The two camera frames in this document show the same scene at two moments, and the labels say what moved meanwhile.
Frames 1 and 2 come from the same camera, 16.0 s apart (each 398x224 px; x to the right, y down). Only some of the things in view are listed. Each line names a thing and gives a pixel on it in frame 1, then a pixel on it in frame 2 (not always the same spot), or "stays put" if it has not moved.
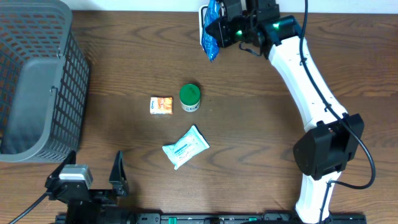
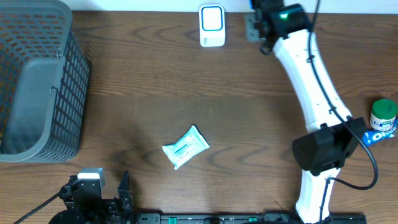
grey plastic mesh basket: [44, 79] stays put
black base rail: [155, 218] stays put
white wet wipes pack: [189, 145] stays put
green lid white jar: [189, 96] → [383, 116]
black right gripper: [224, 35] → [257, 15]
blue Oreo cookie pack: [210, 36] → [371, 137]
